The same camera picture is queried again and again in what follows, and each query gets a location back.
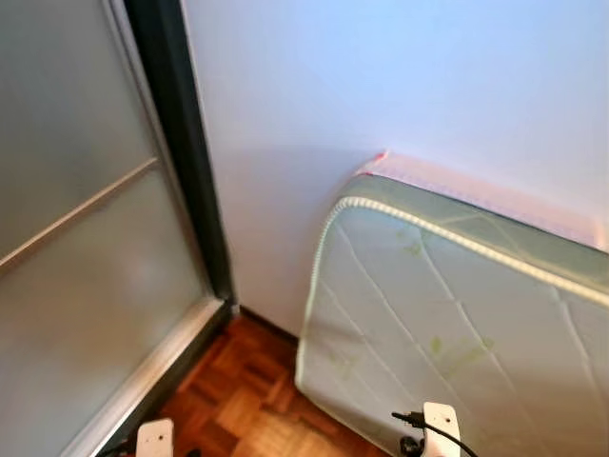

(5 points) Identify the dark door frame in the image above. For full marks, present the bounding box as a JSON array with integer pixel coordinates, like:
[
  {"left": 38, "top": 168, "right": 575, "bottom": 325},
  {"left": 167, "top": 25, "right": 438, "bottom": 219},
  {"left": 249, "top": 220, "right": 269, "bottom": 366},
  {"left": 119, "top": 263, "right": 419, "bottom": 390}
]
[{"left": 90, "top": 0, "right": 239, "bottom": 457}]

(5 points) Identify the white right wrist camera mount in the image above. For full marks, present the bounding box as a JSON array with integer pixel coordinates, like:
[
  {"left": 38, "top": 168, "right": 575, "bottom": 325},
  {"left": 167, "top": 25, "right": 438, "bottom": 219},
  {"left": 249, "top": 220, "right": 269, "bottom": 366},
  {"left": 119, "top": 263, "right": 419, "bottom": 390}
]
[{"left": 422, "top": 402, "right": 462, "bottom": 457}]

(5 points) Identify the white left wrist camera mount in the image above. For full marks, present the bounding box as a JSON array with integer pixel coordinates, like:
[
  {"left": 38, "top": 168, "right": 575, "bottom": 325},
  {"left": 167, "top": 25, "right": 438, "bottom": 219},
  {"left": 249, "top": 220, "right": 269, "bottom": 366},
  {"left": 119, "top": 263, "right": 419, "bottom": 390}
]
[{"left": 136, "top": 419, "right": 175, "bottom": 457}]

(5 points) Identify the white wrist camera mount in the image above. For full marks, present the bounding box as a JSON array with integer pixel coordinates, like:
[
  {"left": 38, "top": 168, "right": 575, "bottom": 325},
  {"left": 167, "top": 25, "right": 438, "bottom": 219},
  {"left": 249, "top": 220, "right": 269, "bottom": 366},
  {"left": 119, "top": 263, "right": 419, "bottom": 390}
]
[
  {"left": 136, "top": 419, "right": 175, "bottom": 457},
  {"left": 422, "top": 402, "right": 462, "bottom": 457}
]

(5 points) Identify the frosted glass sliding door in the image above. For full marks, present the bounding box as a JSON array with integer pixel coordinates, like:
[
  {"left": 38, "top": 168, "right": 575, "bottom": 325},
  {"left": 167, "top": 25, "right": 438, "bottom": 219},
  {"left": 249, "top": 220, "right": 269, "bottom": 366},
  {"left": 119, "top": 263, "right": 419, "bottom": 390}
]
[{"left": 0, "top": 0, "right": 229, "bottom": 457}]

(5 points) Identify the quilted pale green mattress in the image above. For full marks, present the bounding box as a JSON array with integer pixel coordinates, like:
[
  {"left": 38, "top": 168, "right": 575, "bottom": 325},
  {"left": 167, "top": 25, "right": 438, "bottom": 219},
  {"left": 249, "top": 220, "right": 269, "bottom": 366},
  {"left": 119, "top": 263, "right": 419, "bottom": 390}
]
[{"left": 295, "top": 171, "right": 609, "bottom": 457}]

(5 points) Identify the pink covered mattress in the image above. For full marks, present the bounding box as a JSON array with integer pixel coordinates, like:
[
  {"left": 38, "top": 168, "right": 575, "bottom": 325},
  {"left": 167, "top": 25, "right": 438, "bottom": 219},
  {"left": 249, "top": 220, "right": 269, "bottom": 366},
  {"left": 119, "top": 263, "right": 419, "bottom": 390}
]
[{"left": 357, "top": 150, "right": 609, "bottom": 250}]

